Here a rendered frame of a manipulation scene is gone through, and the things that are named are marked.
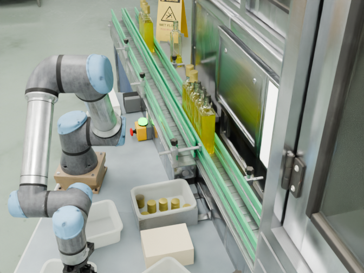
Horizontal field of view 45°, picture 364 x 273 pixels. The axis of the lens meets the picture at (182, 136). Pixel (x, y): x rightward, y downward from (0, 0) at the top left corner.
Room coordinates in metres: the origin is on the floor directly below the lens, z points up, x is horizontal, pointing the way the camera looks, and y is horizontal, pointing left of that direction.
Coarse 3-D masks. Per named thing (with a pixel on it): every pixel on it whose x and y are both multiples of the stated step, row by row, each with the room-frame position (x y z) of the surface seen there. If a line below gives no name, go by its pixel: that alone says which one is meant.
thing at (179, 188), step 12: (168, 180) 1.32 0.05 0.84; (180, 180) 1.32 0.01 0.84; (132, 192) 1.25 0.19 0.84; (144, 192) 1.28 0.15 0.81; (156, 192) 1.29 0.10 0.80; (168, 192) 1.30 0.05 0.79; (180, 192) 1.31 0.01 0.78; (156, 204) 1.26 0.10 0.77; (168, 204) 1.26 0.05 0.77; (180, 204) 1.26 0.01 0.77; (192, 204) 1.20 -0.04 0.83; (144, 216) 1.12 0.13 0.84; (156, 216) 1.13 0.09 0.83
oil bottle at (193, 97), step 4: (192, 92) 1.58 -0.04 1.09; (192, 96) 1.55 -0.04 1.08; (196, 96) 1.55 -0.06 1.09; (192, 100) 1.54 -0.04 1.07; (192, 104) 1.54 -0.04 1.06; (192, 108) 1.54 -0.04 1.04; (192, 112) 1.54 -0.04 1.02; (192, 116) 1.54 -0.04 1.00; (192, 120) 1.54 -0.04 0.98; (192, 124) 1.54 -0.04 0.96
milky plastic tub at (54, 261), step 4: (48, 260) 0.94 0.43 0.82; (52, 260) 0.94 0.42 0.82; (56, 260) 0.94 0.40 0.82; (60, 260) 0.94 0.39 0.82; (44, 264) 0.92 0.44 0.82; (48, 264) 0.93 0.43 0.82; (52, 264) 0.93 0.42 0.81; (56, 264) 0.93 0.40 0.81; (60, 264) 0.93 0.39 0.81; (92, 264) 0.92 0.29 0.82; (44, 268) 0.91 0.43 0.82; (48, 268) 0.92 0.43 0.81; (52, 268) 0.93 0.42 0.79; (56, 268) 0.93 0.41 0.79; (60, 268) 0.93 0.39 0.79; (96, 268) 0.91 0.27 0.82; (40, 272) 0.89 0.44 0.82; (44, 272) 0.90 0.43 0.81; (48, 272) 0.91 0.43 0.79; (52, 272) 0.93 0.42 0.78; (56, 272) 0.93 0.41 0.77; (60, 272) 0.93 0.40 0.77
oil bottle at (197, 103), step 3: (198, 99) 1.52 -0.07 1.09; (195, 102) 1.52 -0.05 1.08; (198, 102) 1.50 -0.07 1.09; (201, 102) 1.50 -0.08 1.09; (195, 105) 1.52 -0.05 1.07; (198, 105) 1.49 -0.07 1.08; (201, 105) 1.49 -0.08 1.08; (195, 108) 1.51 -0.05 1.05; (198, 108) 1.48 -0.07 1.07; (195, 111) 1.51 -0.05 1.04; (195, 114) 1.51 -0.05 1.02; (195, 117) 1.51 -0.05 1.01; (195, 120) 1.51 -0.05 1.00; (195, 123) 1.51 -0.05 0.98; (195, 126) 1.51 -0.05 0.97; (195, 129) 1.51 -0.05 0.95
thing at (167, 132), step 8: (112, 16) 3.05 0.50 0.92; (120, 32) 2.67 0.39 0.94; (136, 64) 2.15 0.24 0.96; (136, 72) 2.16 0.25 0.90; (152, 96) 1.78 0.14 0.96; (152, 104) 1.80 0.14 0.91; (160, 112) 1.63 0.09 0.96; (160, 120) 1.64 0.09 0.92; (168, 128) 1.50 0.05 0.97; (168, 136) 1.50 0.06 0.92; (168, 144) 1.49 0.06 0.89
